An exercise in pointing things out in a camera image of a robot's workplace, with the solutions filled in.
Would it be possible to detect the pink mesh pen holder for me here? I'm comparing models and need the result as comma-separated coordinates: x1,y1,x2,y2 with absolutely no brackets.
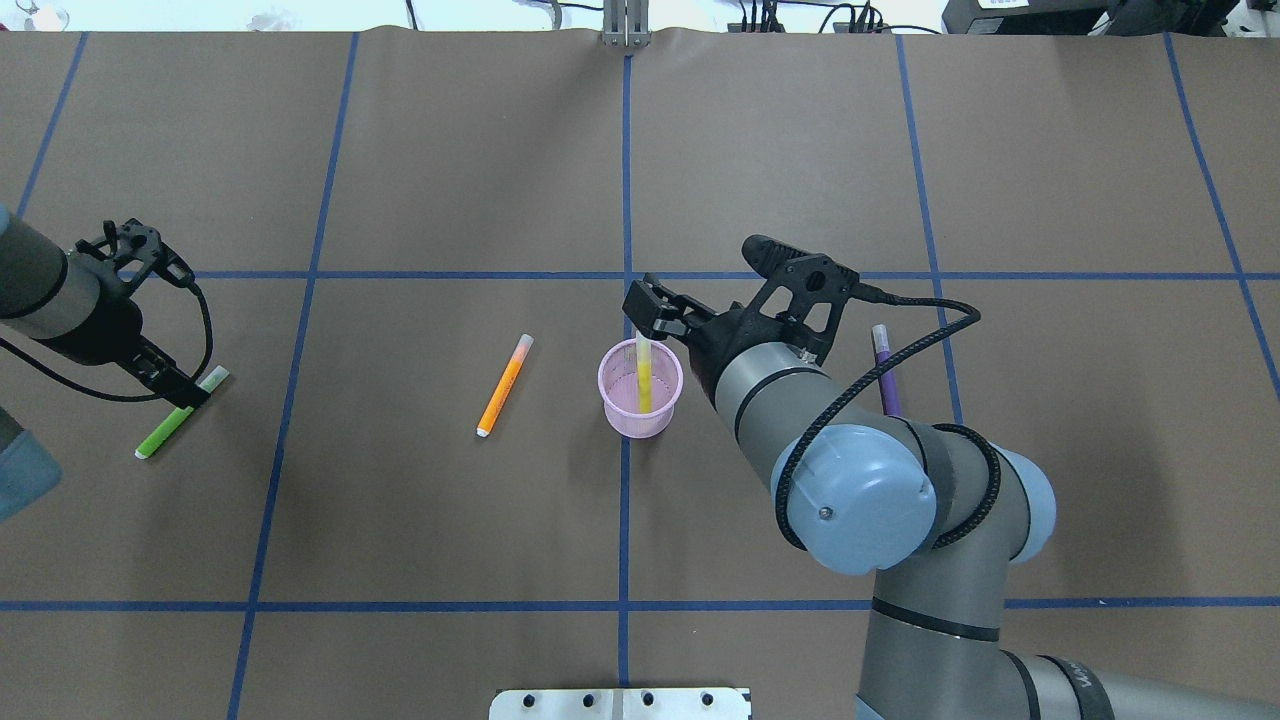
596,340,684,439

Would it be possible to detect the orange highlighter pen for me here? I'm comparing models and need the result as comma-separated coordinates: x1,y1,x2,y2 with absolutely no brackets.
475,333,535,438

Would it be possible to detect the aluminium frame post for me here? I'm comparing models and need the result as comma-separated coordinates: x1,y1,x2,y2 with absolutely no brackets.
600,0,652,49

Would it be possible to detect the yellow highlighter pen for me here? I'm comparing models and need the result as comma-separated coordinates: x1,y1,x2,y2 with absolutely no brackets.
635,332,653,415

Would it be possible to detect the blue tape grid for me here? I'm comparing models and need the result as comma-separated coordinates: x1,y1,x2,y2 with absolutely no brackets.
3,27,1277,719

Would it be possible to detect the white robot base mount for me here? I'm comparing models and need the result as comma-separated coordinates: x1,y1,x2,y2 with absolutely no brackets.
488,687,754,719

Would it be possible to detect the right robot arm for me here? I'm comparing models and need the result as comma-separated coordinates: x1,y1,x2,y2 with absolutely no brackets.
623,275,1277,719

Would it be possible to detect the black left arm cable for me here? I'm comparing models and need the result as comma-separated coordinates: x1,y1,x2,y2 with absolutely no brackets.
0,281,215,404

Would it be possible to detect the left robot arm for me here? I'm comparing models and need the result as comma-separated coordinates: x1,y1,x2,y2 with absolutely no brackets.
1,208,229,459

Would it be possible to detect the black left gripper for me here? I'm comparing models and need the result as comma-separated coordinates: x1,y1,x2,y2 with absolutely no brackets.
61,290,211,409

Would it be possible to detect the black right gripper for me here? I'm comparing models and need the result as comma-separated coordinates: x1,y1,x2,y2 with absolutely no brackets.
622,278,787,386

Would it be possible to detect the purple highlighter pen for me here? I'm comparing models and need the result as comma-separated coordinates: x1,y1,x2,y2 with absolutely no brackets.
870,324,902,416

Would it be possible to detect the green highlighter pen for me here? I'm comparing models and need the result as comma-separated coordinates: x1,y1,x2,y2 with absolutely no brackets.
134,365,230,460

